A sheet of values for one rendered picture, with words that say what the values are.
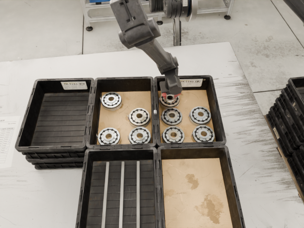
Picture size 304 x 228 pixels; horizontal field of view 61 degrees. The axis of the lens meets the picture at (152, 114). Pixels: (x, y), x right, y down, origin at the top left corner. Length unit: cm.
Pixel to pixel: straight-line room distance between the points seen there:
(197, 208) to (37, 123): 85
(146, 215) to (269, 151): 73
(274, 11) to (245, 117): 240
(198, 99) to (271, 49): 189
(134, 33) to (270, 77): 222
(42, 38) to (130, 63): 171
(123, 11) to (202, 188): 77
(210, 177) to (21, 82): 125
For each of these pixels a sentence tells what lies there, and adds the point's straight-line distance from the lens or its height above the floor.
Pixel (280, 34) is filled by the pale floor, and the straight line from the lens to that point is 340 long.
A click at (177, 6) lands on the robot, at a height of 116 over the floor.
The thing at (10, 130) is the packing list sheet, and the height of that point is 70.
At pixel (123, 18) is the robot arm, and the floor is 147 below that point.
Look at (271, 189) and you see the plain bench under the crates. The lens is 138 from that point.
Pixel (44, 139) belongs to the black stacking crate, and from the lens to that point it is 132.
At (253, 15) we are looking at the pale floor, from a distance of 357.
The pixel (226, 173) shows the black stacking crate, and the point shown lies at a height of 89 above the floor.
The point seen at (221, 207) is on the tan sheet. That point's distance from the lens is 114.
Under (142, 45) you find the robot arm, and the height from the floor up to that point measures 138.
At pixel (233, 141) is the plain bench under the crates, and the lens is 142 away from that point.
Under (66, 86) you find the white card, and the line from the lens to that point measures 140.
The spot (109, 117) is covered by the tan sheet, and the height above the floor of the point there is 83.
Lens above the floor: 190
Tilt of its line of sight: 56 degrees down
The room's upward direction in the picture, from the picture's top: straight up
